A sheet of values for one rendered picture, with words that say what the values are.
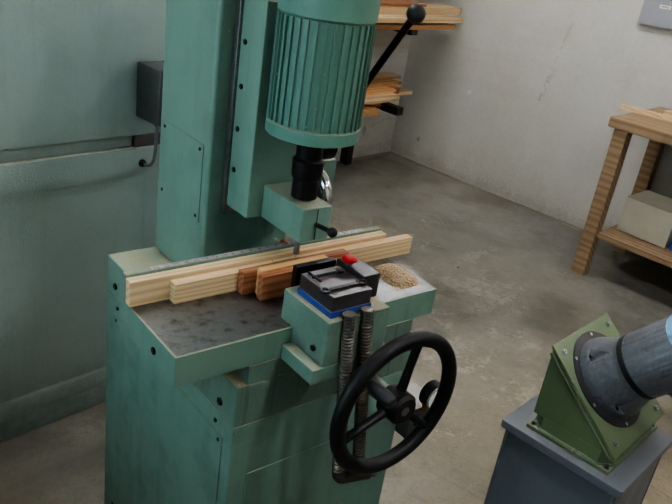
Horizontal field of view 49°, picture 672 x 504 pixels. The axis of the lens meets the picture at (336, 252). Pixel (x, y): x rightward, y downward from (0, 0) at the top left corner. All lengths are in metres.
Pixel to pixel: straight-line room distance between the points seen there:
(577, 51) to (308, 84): 3.55
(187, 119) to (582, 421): 1.08
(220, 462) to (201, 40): 0.81
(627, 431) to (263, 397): 0.86
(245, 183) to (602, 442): 0.95
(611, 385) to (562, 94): 3.22
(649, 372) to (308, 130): 0.89
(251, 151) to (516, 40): 3.63
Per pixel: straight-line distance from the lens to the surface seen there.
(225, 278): 1.40
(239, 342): 1.28
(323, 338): 1.27
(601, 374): 1.76
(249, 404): 1.38
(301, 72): 1.29
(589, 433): 1.78
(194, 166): 1.57
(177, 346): 1.26
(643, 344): 1.72
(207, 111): 1.50
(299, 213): 1.40
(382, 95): 4.55
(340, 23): 1.28
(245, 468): 1.48
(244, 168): 1.48
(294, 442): 1.52
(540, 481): 1.88
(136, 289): 1.35
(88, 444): 2.47
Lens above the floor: 1.58
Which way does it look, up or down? 25 degrees down
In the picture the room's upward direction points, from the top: 9 degrees clockwise
